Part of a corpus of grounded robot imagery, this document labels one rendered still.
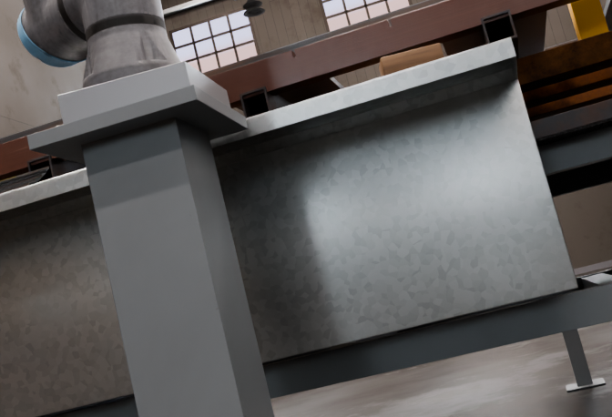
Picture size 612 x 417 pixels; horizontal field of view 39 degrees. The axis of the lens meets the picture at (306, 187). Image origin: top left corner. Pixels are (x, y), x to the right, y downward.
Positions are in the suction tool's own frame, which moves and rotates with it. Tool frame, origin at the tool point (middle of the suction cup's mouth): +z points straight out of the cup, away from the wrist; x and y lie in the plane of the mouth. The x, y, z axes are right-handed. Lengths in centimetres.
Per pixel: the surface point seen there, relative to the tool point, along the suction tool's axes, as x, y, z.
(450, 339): 3, -22, 68
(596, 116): 11, -55, 38
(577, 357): -86, -46, 86
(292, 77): 9.4, -6.5, 17.3
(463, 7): 10.0, -38.4, 13.7
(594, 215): -1062, -154, 15
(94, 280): 13, 37, 45
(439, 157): 13.7, -28.7, 38.4
